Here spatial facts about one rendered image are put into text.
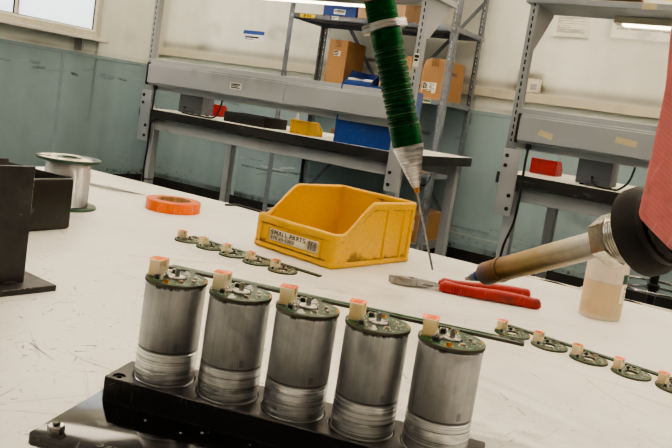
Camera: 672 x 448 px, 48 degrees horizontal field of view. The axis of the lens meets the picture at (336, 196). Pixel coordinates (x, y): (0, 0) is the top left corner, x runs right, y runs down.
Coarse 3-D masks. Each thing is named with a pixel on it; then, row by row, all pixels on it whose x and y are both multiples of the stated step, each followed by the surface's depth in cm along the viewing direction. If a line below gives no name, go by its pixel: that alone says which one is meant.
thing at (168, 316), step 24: (168, 288) 29; (144, 312) 30; (168, 312) 30; (192, 312) 30; (144, 336) 30; (168, 336) 30; (192, 336) 30; (144, 360) 30; (168, 360) 30; (192, 360) 30; (168, 384) 30
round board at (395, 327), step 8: (368, 312) 29; (376, 312) 29; (352, 320) 28; (360, 320) 28; (392, 320) 29; (400, 320) 29; (360, 328) 28; (368, 328) 28; (384, 328) 28; (392, 328) 28; (400, 328) 28; (408, 328) 28; (392, 336) 27; (400, 336) 28
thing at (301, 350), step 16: (304, 304) 29; (288, 320) 28; (304, 320) 28; (320, 320) 28; (336, 320) 29; (272, 336) 29; (288, 336) 28; (304, 336) 28; (320, 336) 28; (272, 352) 29; (288, 352) 28; (304, 352) 28; (320, 352) 28; (272, 368) 29; (288, 368) 28; (304, 368) 28; (320, 368) 29; (272, 384) 29; (288, 384) 28; (304, 384) 28; (320, 384) 29; (272, 400) 29; (288, 400) 28; (304, 400) 28; (320, 400) 29; (272, 416) 29; (288, 416) 29; (304, 416) 29; (320, 416) 29
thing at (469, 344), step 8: (440, 328) 29; (424, 336) 28; (432, 336) 27; (440, 336) 27; (464, 336) 28; (472, 336) 29; (432, 344) 27; (440, 344) 27; (456, 344) 27; (464, 344) 27; (472, 344) 27; (480, 344) 28; (456, 352) 27; (464, 352) 27; (472, 352) 27; (480, 352) 27
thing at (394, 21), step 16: (384, 0) 26; (368, 16) 26; (384, 16) 26; (368, 32) 26; (384, 32) 26; (400, 32) 26; (384, 48) 26; (400, 48) 26; (384, 64) 26; (400, 64) 26; (384, 80) 26; (400, 80) 26; (384, 96) 26; (400, 96) 26; (400, 112) 26; (416, 112) 26; (400, 128) 26; (416, 128) 26; (400, 144) 26
